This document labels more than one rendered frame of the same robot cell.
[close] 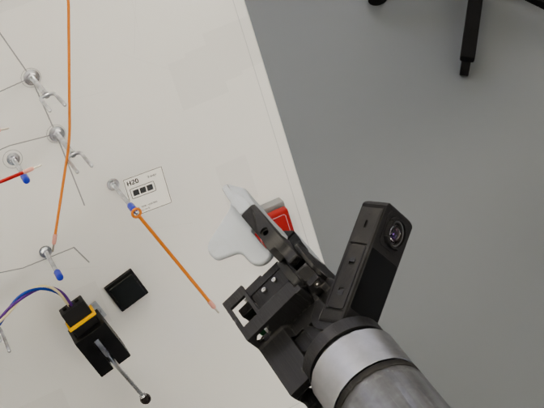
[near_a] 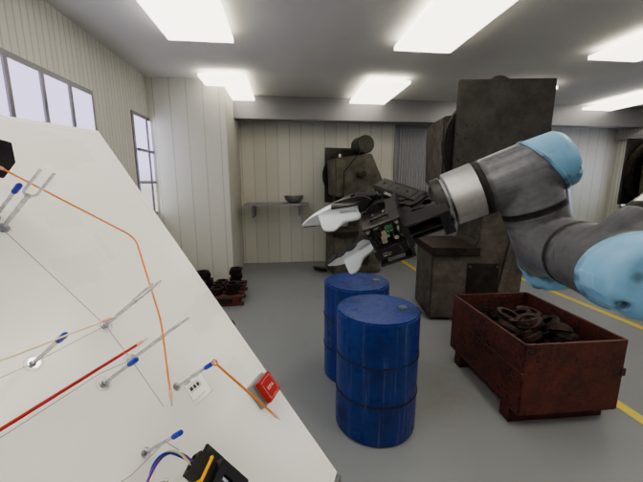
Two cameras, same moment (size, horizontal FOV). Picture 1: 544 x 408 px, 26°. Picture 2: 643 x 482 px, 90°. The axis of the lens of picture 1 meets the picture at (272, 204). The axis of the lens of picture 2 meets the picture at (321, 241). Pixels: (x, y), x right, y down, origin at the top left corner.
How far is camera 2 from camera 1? 0.93 m
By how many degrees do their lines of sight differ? 61
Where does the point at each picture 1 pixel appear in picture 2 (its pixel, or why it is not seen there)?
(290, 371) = (433, 210)
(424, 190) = not seen: outside the picture
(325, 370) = (455, 178)
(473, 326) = not seen: outside the picture
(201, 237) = (234, 408)
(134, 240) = (201, 422)
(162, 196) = (206, 387)
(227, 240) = (332, 222)
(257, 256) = (354, 215)
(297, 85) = not seen: outside the picture
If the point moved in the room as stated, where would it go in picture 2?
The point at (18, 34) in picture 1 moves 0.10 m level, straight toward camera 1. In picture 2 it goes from (91, 299) to (131, 309)
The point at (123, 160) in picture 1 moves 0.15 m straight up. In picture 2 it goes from (177, 369) to (170, 293)
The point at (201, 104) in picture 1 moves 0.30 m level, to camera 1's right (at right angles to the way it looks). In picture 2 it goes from (206, 332) to (304, 296)
